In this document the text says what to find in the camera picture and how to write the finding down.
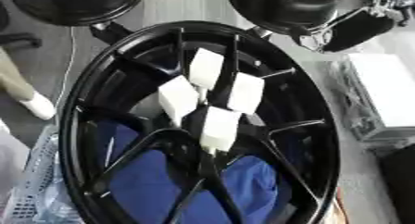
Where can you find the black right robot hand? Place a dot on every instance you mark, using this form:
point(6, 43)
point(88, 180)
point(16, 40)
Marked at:
point(359, 30)

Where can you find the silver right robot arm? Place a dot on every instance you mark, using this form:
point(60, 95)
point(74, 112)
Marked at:
point(390, 2)

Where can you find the black round wheel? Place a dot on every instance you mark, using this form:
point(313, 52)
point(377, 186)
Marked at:
point(281, 7)
point(75, 4)

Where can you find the black spoked wheel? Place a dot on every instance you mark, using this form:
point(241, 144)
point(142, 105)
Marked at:
point(92, 116)

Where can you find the white box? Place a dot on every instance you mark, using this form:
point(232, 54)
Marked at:
point(386, 92)

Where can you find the person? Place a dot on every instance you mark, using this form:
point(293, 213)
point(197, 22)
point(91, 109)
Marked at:
point(16, 82)

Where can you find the clear plastic mesh bag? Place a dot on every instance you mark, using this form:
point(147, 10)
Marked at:
point(38, 184)

